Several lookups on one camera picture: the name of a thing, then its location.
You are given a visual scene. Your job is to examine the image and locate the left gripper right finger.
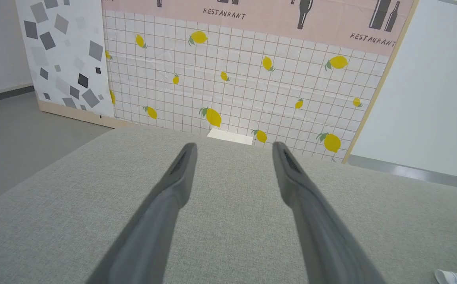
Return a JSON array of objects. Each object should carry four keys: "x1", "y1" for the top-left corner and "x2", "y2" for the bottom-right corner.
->
[{"x1": 272, "y1": 142, "x2": 388, "y2": 284}]

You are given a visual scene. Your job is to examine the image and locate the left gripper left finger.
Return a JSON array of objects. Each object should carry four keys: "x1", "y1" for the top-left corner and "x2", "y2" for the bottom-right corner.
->
[{"x1": 86, "y1": 142, "x2": 198, "y2": 284}]

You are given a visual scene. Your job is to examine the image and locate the lemon print partition panel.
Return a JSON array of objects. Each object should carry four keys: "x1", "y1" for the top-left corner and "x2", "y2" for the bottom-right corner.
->
[{"x1": 101, "y1": 0, "x2": 421, "y2": 164}]

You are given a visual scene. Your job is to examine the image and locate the white box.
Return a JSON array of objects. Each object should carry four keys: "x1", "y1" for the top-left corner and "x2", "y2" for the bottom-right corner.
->
[{"x1": 206, "y1": 129, "x2": 253, "y2": 146}]

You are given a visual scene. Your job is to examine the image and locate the grey fabric sofa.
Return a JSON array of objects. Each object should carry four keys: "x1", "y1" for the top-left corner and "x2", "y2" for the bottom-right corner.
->
[{"x1": 0, "y1": 126, "x2": 457, "y2": 284}]

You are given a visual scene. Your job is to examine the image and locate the grey squares partition panel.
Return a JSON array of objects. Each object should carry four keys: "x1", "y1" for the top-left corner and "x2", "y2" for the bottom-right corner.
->
[{"x1": 14, "y1": 0, "x2": 134, "y2": 129}]

